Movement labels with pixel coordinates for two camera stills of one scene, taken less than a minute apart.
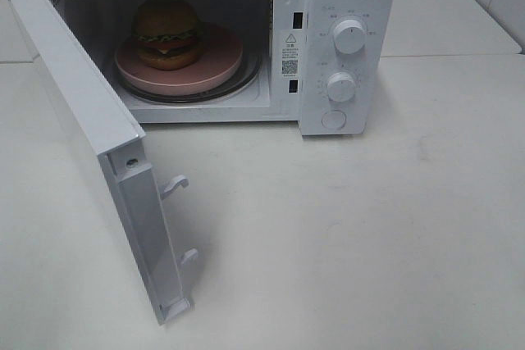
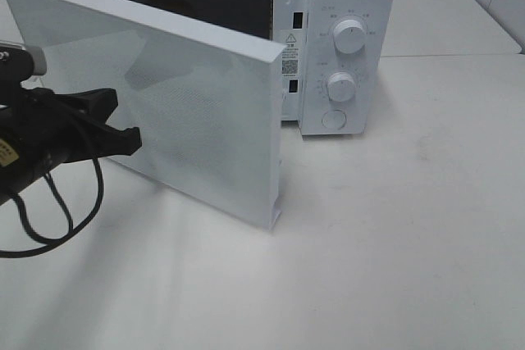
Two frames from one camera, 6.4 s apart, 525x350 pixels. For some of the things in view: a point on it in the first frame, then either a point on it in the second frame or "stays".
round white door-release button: (334, 119) stays
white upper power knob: (349, 36) stays
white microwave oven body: (232, 39) stays
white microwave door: (102, 120) → (208, 105)
